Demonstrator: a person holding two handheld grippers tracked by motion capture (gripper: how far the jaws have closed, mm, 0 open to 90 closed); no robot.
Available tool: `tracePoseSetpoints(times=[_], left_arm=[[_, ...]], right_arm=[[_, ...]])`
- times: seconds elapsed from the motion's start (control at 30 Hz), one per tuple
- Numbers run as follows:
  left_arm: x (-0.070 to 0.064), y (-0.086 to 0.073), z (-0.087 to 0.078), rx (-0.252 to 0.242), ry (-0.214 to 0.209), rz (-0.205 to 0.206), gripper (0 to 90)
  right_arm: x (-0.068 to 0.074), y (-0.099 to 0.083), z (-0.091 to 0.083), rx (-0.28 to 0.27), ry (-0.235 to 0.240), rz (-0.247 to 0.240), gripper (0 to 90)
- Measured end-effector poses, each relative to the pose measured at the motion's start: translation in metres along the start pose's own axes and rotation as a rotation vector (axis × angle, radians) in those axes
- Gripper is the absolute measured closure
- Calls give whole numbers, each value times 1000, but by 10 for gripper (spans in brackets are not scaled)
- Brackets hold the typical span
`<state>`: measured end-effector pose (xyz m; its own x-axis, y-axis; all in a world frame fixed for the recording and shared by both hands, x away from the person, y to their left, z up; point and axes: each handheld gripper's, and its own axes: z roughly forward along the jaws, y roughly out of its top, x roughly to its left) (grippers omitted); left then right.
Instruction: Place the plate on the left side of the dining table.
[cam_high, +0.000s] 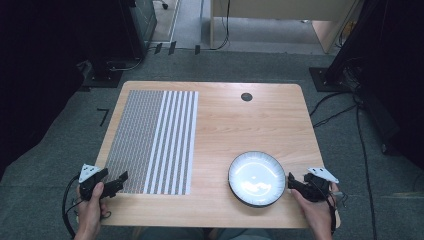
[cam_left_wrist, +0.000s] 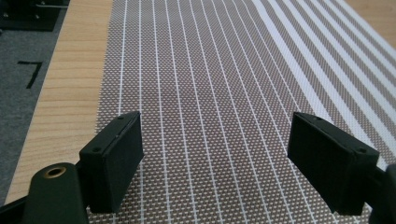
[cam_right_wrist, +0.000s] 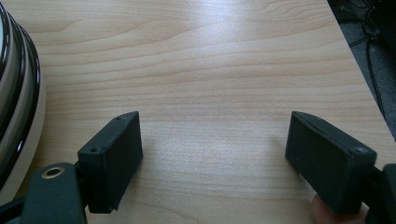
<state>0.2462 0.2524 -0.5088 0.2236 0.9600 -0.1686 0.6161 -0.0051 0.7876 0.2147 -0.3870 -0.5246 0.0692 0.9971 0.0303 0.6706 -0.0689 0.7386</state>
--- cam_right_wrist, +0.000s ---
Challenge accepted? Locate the black cable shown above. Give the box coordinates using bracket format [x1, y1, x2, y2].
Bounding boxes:
[348, 6, 387, 120]

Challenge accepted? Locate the round black and beige appliance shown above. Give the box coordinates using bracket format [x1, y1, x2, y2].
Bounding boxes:
[0, 2, 47, 203]

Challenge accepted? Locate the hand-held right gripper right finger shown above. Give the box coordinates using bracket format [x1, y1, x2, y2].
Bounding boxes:
[285, 110, 378, 216]

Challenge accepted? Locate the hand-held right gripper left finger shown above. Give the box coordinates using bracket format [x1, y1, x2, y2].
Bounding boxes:
[77, 110, 144, 215]

